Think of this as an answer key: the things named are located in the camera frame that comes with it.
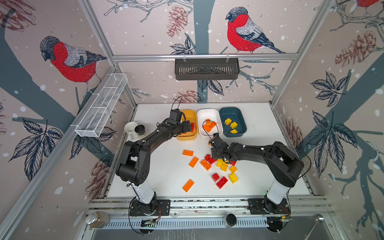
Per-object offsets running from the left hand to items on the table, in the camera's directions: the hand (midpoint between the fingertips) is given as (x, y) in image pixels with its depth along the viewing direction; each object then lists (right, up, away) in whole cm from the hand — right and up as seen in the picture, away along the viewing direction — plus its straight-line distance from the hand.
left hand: (186, 125), depth 92 cm
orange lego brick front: (+2, -32, -13) cm, 34 cm away
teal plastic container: (+33, +2, +14) cm, 36 cm away
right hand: (+18, -18, +1) cm, 25 cm away
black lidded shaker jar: (-29, -2, 0) cm, 29 cm away
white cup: (-37, -2, +2) cm, 37 cm away
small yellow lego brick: (+28, -25, -7) cm, 38 cm away
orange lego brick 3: (+12, -23, -5) cm, 26 cm away
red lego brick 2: (+28, -22, -5) cm, 36 cm away
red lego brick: (+4, -2, +15) cm, 15 cm away
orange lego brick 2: (+5, -22, -4) cm, 23 cm away
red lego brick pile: (+15, -20, -4) cm, 25 cm away
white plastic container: (+20, +7, +18) cm, 28 cm away
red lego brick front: (+20, -31, -11) cm, 39 cm away
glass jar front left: (-36, -39, -29) cm, 61 cm away
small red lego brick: (+17, -27, -13) cm, 35 cm away
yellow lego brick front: (+27, -29, -10) cm, 41 cm away
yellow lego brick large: (+21, -22, -6) cm, 31 cm away
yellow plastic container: (+2, +6, +21) cm, 22 cm away
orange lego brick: (+16, 0, +11) cm, 19 cm away
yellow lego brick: (+30, +2, +14) cm, 33 cm away
